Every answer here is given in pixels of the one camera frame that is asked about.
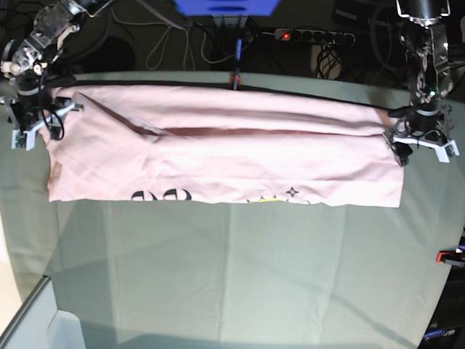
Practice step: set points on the white plastic bin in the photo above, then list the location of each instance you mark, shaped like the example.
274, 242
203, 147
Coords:
39, 323

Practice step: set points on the black power strip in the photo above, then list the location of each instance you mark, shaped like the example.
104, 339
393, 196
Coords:
315, 37

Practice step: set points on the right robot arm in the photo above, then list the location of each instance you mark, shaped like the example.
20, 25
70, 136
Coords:
25, 66

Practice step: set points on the red black clamp right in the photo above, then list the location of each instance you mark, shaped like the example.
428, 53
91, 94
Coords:
453, 258

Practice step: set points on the green table cloth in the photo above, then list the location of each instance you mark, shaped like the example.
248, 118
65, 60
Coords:
188, 275

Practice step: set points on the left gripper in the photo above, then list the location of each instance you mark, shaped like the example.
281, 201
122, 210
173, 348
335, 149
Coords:
415, 128

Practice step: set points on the red black clamp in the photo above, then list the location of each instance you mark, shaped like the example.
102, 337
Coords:
453, 258
235, 77

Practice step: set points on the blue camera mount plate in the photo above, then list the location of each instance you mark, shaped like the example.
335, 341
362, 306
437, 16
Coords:
226, 7

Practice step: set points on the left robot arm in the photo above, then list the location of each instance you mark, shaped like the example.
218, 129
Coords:
424, 38

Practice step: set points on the pink t-shirt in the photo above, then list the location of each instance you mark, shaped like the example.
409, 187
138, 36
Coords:
149, 143

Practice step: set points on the red black clamp centre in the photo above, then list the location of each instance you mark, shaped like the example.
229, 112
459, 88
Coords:
235, 77

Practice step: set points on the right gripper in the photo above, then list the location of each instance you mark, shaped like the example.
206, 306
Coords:
27, 120

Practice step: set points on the black round floor object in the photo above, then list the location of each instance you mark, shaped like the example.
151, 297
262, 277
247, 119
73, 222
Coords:
114, 55

